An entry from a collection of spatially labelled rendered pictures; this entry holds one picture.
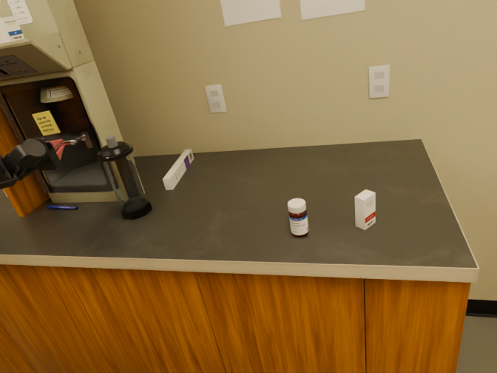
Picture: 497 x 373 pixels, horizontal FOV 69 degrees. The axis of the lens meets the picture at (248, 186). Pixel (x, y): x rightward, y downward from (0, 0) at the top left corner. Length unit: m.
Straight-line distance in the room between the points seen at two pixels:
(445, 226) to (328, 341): 0.45
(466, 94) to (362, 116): 0.35
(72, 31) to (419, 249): 1.13
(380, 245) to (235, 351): 0.59
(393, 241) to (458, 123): 0.70
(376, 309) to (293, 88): 0.85
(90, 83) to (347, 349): 1.12
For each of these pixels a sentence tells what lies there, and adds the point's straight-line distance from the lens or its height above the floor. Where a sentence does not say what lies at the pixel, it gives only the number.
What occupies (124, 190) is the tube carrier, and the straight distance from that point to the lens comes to 1.19.
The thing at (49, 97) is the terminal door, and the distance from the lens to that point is 1.32.
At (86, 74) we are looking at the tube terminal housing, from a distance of 1.29.
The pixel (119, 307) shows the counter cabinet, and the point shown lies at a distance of 1.30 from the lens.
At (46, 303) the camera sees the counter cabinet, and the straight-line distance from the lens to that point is 1.50.
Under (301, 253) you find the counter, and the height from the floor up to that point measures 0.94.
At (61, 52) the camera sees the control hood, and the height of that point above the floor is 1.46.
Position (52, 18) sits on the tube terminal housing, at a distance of 1.25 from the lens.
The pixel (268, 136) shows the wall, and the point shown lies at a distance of 1.53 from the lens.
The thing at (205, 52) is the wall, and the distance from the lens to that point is 1.50.
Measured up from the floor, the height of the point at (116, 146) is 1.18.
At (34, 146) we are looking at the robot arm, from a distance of 1.13.
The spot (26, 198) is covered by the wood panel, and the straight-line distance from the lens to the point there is 1.57.
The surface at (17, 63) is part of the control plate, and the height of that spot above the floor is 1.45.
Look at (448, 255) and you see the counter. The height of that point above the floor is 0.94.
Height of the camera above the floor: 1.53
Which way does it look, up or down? 28 degrees down
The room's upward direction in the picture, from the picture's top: 11 degrees counter-clockwise
